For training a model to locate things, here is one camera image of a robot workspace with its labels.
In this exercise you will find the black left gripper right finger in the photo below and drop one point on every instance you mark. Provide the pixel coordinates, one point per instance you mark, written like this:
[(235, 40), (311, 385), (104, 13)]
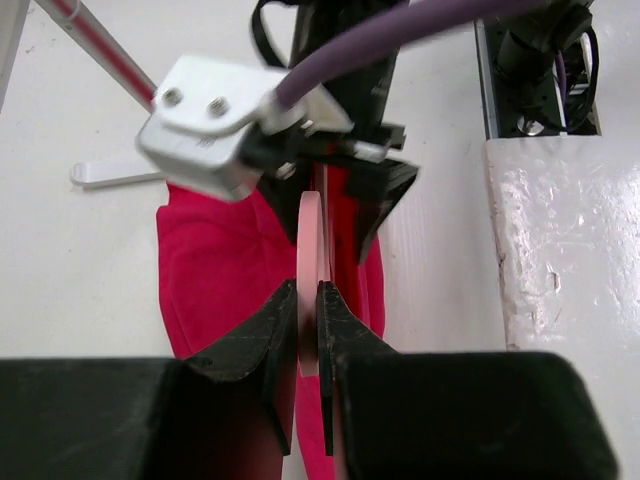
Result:
[(472, 415)]

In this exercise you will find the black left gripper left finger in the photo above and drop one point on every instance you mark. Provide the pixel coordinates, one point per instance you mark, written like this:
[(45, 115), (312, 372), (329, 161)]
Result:
[(224, 413)]

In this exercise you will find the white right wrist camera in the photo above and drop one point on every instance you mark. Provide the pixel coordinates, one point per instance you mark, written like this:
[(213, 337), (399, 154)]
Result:
[(203, 110)]

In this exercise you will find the red t shirt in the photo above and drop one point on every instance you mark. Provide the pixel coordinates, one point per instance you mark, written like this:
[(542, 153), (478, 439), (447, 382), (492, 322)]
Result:
[(218, 264)]

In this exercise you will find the pink hanger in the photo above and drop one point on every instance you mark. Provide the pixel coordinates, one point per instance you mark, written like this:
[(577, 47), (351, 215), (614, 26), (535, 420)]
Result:
[(312, 268)]

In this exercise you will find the metal clothes rack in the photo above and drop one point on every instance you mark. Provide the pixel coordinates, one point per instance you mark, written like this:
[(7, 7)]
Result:
[(58, 107)]

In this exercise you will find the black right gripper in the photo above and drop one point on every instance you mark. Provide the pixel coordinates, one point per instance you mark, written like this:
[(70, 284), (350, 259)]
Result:
[(362, 93)]

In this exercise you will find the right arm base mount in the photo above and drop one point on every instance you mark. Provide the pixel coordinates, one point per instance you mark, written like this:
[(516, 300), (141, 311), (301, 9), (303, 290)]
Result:
[(539, 72)]

